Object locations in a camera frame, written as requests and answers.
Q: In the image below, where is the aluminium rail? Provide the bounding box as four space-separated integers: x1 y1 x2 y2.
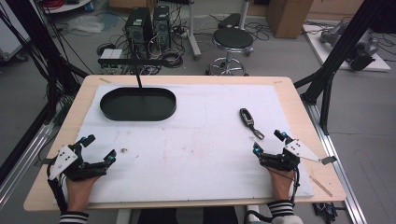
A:
303 101 369 224
0 122 56 208

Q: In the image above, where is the white box device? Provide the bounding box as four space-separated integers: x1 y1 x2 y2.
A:
99 48 124 62

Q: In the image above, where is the slim black computer tower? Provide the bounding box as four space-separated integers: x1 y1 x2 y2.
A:
152 5 172 51

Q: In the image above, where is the cardboard box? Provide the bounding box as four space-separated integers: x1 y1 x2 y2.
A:
264 0 315 39

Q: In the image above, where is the tangle of black floor cables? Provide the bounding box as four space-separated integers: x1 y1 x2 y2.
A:
146 29 191 69

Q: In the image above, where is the black oval tray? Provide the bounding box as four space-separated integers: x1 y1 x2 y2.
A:
99 87 177 122

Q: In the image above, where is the white floor board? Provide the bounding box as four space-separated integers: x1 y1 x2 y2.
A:
302 23 392 73

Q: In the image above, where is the person's left hand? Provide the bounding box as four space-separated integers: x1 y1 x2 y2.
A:
64 174 101 214

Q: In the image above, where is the clear plastic bag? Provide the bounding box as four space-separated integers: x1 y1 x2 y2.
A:
64 14 106 35

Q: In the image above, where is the large black computer tower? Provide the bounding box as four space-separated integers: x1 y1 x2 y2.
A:
124 7 154 60

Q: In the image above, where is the black round stool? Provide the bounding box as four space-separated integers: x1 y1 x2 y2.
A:
205 27 255 77

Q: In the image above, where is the thin wooden stick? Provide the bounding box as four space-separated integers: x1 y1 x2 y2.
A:
308 175 333 198

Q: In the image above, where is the black T-shaped stand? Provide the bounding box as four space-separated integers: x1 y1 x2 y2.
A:
97 58 171 91

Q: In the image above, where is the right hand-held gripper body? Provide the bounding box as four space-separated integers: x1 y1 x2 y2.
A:
257 139 338 173

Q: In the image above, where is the black car key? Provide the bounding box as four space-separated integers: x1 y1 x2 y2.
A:
238 107 266 141

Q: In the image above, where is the right hand-held gripper cable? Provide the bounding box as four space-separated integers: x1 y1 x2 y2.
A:
267 166 302 204

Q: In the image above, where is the white foam mat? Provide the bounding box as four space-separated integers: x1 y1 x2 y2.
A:
52 83 316 205

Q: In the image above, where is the black metal frame post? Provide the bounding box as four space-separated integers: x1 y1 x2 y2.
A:
0 0 90 125
293 0 396 136

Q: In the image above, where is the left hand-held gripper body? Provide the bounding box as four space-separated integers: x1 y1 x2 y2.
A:
39 141 110 183

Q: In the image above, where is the person's right hand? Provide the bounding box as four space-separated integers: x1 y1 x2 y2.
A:
266 166 297 204

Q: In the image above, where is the white desk leg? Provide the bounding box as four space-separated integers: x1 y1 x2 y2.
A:
186 0 204 61

